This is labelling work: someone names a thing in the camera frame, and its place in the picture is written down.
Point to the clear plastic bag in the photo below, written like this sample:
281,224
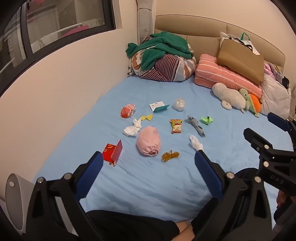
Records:
180,104

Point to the white and teal card box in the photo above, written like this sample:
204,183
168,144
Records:
157,107

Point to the grey knotted cloth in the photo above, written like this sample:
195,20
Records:
193,121

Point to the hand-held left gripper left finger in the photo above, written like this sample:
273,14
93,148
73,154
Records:
92,171

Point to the green towel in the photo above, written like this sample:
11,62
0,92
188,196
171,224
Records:
166,44

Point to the green turtle plush toy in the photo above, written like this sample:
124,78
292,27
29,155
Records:
245,93

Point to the striped duvet bundle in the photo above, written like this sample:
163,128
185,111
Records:
168,67

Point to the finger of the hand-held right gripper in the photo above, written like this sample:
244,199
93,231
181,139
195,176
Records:
278,121
256,139

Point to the dark framed window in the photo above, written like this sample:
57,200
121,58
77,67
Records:
57,23

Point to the green cloth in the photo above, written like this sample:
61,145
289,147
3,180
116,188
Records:
206,120

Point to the yellow chips packet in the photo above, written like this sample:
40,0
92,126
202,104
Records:
176,127

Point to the pink cloth bundle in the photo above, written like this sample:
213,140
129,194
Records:
148,140

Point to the red wrapper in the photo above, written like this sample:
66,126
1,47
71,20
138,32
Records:
127,111

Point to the brown paper bag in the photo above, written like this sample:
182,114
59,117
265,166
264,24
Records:
240,60

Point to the person's black pants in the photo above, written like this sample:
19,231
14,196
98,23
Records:
129,224

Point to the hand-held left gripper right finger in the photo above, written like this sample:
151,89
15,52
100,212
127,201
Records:
208,176

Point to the yellow bow-shaped wrapper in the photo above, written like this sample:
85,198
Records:
148,117

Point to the red paper box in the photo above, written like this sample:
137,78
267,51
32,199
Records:
108,150

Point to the white seal plush toy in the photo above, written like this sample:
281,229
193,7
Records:
229,93

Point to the person's right hand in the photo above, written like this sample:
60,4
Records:
281,199

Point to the beige padded headboard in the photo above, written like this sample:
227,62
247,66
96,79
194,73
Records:
203,30

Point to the pink striped pillow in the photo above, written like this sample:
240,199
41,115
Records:
215,71

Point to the white sock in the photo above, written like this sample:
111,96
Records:
196,143

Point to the light blue bed sheet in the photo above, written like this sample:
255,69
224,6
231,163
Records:
143,185

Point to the purple cloth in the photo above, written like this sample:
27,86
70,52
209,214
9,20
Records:
271,69

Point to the grey curtain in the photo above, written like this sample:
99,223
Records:
145,20

